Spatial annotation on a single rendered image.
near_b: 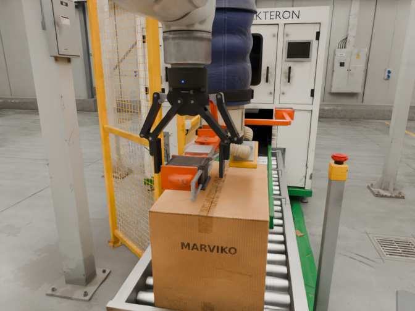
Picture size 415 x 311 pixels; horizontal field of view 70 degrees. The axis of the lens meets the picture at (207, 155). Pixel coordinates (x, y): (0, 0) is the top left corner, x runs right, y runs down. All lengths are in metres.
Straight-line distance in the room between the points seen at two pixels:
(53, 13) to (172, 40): 1.30
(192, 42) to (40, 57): 1.43
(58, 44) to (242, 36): 1.02
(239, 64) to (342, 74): 8.58
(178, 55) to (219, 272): 0.77
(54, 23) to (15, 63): 11.36
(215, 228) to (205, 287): 0.24
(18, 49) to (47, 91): 11.13
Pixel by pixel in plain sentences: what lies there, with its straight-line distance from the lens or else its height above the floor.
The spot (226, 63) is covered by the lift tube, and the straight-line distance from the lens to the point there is 1.08.
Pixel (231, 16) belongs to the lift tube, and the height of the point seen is 1.57.
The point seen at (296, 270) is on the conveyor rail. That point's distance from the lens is 1.39.
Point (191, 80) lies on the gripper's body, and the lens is 0.55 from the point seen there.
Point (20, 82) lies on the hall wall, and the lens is 13.12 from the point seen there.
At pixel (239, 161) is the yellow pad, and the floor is 1.09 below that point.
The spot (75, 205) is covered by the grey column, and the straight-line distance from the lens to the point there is 2.02.
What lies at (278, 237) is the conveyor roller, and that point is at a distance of 1.69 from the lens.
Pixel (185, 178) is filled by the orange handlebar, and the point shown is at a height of 1.20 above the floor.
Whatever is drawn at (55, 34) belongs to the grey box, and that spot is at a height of 1.57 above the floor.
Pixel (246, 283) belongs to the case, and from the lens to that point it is 1.11.
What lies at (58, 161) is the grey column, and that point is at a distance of 1.96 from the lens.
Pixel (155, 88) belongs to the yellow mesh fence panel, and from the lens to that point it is 1.65.
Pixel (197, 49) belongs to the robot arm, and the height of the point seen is 1.44.
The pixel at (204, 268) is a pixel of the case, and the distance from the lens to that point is 1.10.
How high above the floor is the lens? 1.40
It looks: 16 degrees down
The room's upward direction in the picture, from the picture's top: straight up
